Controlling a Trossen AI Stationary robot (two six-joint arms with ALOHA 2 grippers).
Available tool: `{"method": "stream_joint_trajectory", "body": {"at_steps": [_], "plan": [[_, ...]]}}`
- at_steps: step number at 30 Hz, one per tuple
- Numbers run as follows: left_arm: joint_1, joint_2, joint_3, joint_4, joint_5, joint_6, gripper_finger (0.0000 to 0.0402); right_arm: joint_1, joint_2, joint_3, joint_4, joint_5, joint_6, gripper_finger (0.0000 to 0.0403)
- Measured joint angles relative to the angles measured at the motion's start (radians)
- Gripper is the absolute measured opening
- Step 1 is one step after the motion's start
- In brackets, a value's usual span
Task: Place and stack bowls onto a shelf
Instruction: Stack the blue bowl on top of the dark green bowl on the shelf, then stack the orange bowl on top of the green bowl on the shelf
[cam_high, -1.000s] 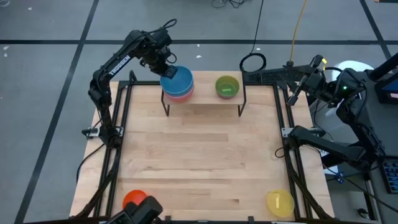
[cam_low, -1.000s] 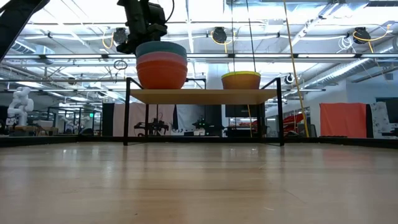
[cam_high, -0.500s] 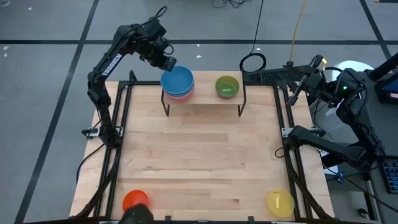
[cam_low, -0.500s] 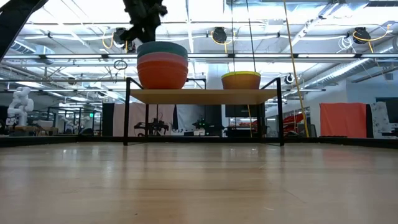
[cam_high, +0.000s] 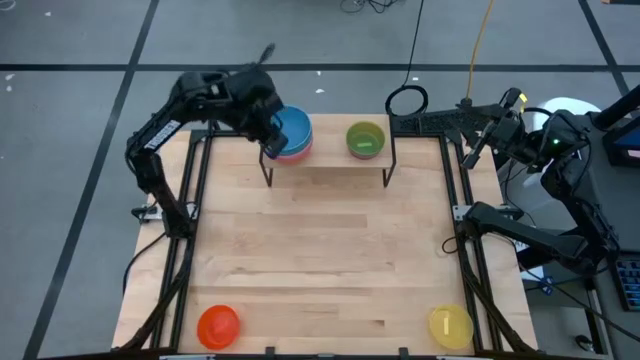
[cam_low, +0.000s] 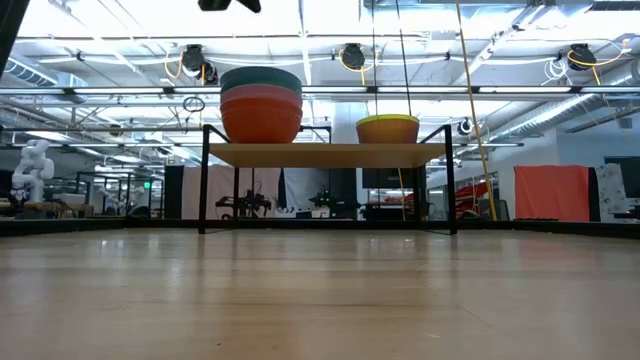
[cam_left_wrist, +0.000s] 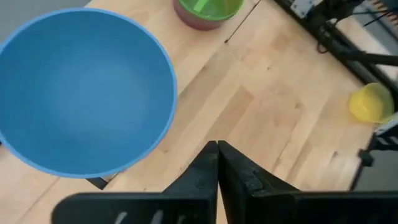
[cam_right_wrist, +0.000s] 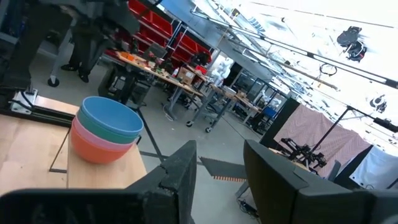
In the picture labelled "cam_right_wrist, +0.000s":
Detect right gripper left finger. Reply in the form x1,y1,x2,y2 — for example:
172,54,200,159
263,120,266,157
126,140,198,224

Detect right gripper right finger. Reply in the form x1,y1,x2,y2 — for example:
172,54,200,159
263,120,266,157
244,139,374,224

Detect coral bowl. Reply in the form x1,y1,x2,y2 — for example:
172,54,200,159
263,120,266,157
70,124,134,165

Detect pink bowl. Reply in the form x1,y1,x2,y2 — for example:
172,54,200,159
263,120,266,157
71,117,136,152

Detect blue bowl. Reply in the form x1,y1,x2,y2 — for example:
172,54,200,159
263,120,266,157
79,95,145,138

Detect teal bowl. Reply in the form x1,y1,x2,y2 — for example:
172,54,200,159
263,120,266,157
76,108,141,145

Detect black power strip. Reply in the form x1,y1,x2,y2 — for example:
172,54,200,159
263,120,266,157
238,198,259,219

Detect black robot arms on table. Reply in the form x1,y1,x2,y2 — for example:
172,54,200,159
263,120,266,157
279,138,328,170

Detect black panel with orange edge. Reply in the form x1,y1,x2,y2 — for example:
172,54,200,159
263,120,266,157
198,156,248,183

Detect pink quilted curtain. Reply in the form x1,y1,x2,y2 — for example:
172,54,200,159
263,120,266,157
273,104,373,179

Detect black partition panel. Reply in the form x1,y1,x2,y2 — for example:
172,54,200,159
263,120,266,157
259,97,302,150
334,144,374,187

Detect white cloth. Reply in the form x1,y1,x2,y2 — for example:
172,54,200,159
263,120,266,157
349,145,398,190

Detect wheeled workbench with wooden top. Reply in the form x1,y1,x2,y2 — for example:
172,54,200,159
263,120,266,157
186,83,262,134
98,51,206,128

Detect cardboard box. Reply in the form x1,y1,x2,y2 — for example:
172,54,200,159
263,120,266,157
177,67,197,85

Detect white robot figure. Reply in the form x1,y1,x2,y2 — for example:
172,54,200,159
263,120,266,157
210,57,234,87

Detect black boom stand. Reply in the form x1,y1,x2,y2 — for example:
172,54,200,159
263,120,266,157
310,105,398,153

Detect rack with red bins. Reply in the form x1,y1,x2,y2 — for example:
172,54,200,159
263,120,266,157
127,0,213,65

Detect person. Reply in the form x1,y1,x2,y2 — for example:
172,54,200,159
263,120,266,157
40,0,141,83
0,0,74,91

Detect black ceiling-mounted camera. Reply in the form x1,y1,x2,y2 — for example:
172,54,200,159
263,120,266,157
336,26,368,62
369,95,388,113

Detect black metal table frame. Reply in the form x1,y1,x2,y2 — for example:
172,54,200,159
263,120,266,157
0,86,80,128

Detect silver corner bracket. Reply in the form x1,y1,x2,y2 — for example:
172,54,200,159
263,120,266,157
11,88,39,115

